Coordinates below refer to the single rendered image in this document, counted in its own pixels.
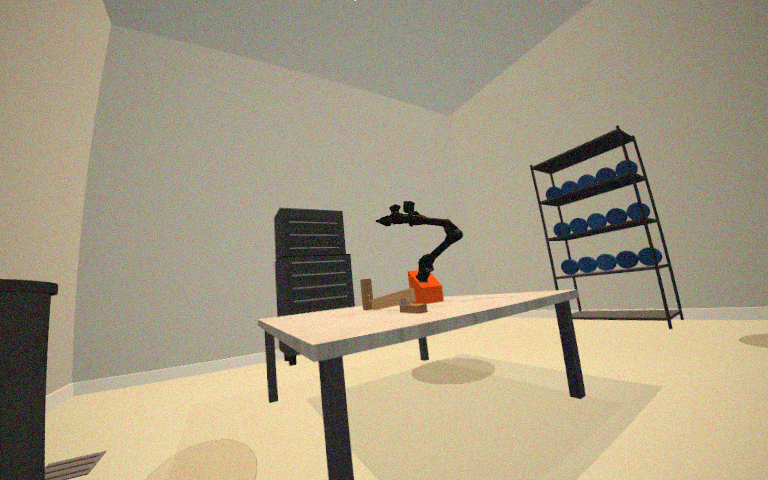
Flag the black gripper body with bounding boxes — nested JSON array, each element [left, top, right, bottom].
[[387, 211, 405, 226]]

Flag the long tan wooden rail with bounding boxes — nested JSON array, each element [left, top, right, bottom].
[[371, 288, 416, 311]]

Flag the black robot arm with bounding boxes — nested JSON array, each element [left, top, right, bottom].
[[403, 201, 462, 283]]

